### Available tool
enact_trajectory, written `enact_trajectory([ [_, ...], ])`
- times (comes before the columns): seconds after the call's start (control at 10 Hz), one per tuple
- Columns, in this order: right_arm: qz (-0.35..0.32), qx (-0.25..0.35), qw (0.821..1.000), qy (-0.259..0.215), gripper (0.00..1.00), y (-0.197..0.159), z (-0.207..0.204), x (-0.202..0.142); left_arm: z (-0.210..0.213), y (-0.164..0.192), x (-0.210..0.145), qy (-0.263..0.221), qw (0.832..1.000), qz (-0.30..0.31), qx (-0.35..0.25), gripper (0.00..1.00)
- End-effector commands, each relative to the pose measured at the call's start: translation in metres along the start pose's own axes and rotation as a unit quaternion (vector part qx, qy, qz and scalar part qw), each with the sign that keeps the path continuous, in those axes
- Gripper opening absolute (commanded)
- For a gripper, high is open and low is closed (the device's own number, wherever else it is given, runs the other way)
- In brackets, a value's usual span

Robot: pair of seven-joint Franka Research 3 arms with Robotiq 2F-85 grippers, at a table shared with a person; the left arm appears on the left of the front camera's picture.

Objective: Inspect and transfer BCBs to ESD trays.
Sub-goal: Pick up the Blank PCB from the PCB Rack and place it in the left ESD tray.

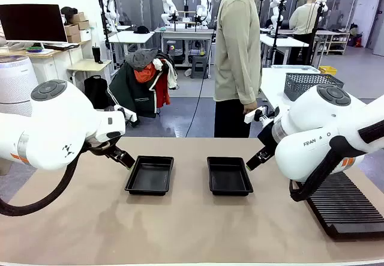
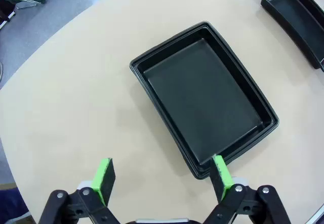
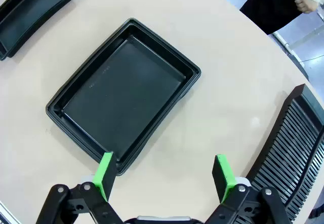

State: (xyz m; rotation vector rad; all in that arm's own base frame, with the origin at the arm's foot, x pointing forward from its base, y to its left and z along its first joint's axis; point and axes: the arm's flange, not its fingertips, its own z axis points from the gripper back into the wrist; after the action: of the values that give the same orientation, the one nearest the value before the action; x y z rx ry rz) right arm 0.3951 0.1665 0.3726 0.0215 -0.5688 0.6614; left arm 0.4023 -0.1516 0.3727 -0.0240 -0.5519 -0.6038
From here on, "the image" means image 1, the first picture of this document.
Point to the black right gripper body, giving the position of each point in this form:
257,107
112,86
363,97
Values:
268,138

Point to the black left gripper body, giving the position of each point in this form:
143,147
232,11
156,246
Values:
102,149

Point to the black plastic ESD tray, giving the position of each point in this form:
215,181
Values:
229,177
149,176

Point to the person right forearm beige sleeve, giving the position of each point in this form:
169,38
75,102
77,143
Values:
247,80

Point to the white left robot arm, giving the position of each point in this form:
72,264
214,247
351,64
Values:
60,122

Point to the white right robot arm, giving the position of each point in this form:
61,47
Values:
315,119

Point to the person right hand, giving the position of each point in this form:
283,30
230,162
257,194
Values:
250,109

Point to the white side work table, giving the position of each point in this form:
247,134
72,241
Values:
273,83

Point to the black backpack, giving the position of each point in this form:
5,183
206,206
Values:
96,90

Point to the dark green jacket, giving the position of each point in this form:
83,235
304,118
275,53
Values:
132,95

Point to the grey mesh plastic basket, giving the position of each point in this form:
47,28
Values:
303,84

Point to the clear plastic container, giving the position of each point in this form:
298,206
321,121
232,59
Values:
295,68

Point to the red jacket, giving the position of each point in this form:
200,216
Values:
162,92

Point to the small wooden side table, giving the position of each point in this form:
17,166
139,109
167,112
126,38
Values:
88,65

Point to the orange garment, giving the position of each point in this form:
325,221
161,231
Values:
144,73

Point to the yellow plastic bin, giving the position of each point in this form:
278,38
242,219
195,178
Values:
327,70

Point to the person in beige shirt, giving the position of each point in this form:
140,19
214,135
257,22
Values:
237,53

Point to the white desk wooden top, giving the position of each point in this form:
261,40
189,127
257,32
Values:
60,65

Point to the black tumbler with straw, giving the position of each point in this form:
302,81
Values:
97,54

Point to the white garment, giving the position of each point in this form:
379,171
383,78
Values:
171,74

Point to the black slotted board rack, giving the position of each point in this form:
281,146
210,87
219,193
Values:
345,206

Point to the long white background table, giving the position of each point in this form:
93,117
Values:
285,41

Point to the grey hoodie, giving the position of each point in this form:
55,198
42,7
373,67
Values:
141,58

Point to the grey step stool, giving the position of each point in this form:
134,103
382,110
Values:
199,66

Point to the black tripod stand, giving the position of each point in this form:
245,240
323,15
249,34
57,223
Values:
316,32
275,38

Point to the black flat keyboard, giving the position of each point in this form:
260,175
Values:
61,46

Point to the white cylindrical air purifier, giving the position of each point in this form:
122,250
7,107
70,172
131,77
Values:
15,80

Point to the brown cardboard box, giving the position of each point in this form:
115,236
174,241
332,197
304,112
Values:
71,29
84,25
73,38
78,17

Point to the white storage box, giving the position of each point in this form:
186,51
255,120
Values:
85,35

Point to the low wooden shelf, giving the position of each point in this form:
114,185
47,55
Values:
336,42

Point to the green round dish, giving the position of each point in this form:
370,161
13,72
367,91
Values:
34,49

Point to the black hat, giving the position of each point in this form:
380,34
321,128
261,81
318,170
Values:
141,30

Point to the white background workbench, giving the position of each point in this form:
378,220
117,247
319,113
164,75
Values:
186,32

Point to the black cap on boxes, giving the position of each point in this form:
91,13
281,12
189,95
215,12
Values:
68,12

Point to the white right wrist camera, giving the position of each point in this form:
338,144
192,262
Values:
255,114

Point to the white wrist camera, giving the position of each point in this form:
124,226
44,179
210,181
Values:
127,114
255,114

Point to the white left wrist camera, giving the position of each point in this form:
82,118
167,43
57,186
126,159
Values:
127,114

